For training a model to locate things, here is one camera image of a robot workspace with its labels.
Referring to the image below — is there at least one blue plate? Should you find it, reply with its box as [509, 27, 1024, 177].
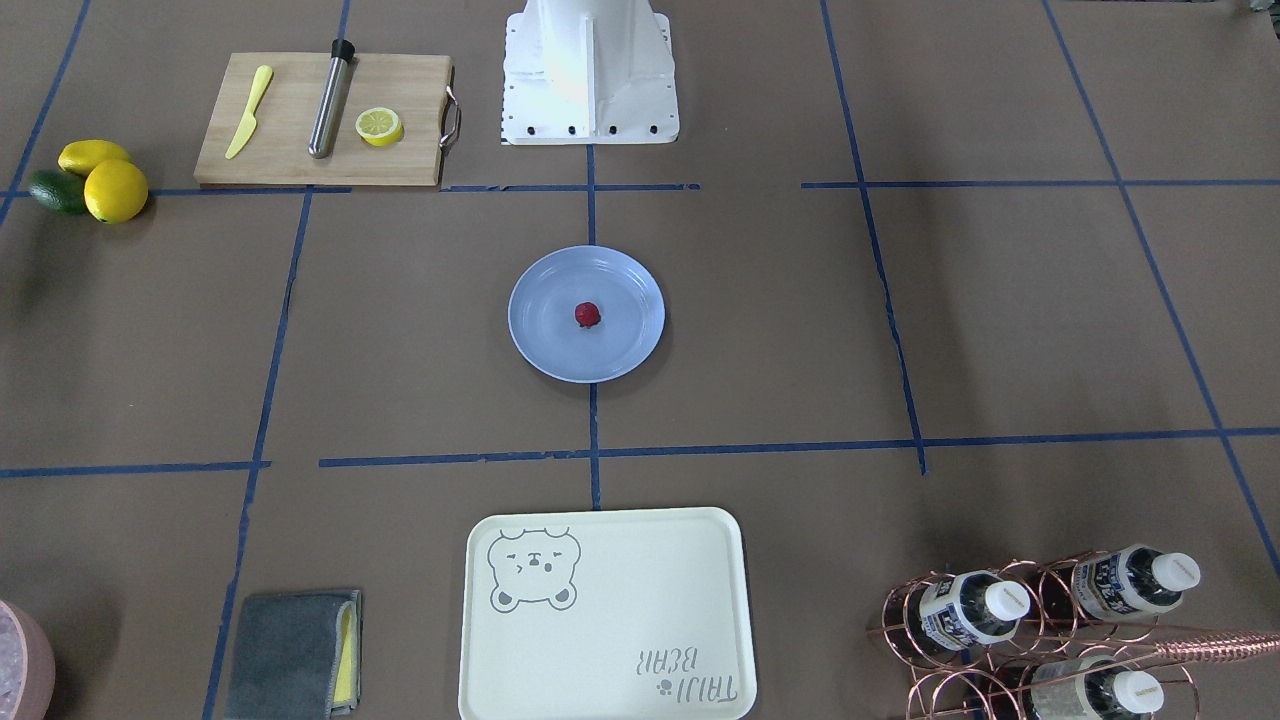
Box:
[507, 245, 666, 384]

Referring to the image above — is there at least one red strawberry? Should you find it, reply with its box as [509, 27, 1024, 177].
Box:
[573, 301, 602, 329]

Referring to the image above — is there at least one cream bear tray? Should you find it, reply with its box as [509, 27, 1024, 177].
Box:
[458, 507, 758, 719]

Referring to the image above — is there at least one lemon half slice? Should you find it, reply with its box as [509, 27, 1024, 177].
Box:
[355, 108, 404, 147]

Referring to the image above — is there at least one dark bottle white cap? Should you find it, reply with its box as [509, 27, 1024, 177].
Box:
[906, 570, 1033, 657]

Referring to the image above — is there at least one wooden cutting board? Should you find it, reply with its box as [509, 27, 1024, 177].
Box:
[195, 53, 458, 187]

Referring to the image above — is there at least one grey folded cloth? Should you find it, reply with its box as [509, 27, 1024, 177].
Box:
[223, 588, 364, 719]

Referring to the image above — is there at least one yellow plastic knife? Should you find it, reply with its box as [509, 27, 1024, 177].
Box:
[224, 65, 274, 160]

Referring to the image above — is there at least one yellow lemon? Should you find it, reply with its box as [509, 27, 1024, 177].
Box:
[58, 138, 132, 178]
[84, 159, 150, 224]

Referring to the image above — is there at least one green lime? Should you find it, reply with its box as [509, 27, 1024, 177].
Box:
[27, 169, 90, 217]

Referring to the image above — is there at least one pink bowl of ice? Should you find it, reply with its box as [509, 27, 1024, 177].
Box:
[1, 601, 56, 719]

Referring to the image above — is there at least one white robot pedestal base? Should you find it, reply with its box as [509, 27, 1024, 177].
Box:
[500, 1, 681, 146]

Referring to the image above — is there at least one copper wire bottle rack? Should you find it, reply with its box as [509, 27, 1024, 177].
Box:
[865, 570, 1277, 719]

